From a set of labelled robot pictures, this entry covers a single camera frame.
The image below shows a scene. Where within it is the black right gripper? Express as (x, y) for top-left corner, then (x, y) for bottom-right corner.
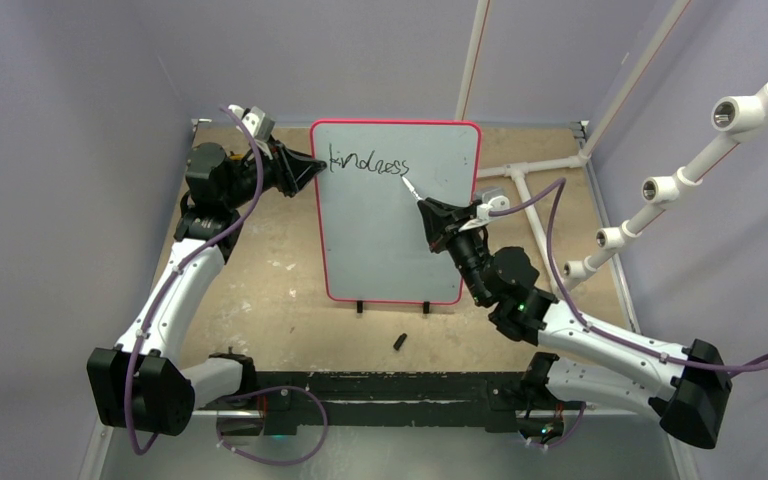
(421, 197), (491, 305)

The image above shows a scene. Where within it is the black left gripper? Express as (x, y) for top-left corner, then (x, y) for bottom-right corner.
(223, 135), (325, 210)

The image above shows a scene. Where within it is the white whiteboard marker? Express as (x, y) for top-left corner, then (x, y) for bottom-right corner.
(401, 176), (423, 202)

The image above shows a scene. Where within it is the black marker cap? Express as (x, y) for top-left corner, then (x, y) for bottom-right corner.
(393, 333), (408, 351)

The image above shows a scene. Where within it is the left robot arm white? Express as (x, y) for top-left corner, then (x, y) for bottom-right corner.
(87, 139), (327, 436)

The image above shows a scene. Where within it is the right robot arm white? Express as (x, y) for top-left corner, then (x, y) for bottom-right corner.
(416, 198), (733, 449)

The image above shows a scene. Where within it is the pink framed whiteboard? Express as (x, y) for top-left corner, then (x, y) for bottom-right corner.
(310, 119), (482, 305)

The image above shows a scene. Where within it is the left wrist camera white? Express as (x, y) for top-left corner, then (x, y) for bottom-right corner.
(236, 107), (275, 149)

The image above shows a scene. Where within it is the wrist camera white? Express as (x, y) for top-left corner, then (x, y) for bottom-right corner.
(459, 186), (511, 232)
(236, 107), (275, 149)

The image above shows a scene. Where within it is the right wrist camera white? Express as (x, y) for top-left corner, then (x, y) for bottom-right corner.
(459, 186), (511, 232)

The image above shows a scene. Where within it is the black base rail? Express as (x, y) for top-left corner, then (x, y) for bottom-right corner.
(206, 354), (582, 436)

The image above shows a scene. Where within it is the white PVC pipe frame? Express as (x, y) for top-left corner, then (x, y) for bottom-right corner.
(478, 1), (768, 290)

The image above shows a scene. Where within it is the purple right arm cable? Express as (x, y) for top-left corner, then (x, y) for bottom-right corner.
(489, 176), (768, 379)

